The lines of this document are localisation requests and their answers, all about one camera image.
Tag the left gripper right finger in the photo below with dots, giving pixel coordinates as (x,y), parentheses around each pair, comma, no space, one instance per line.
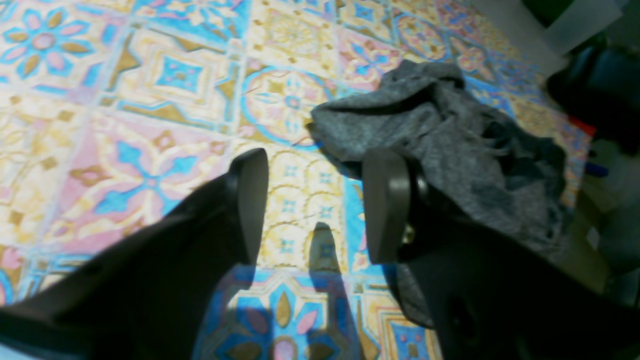
(487,296)

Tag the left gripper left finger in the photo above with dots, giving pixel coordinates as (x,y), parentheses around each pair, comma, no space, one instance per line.
(144,297)

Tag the grey t-shirt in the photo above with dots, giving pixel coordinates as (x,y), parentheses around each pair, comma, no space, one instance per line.
(501,176)

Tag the patterned tablecloth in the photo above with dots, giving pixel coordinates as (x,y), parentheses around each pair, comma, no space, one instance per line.
(112,111)

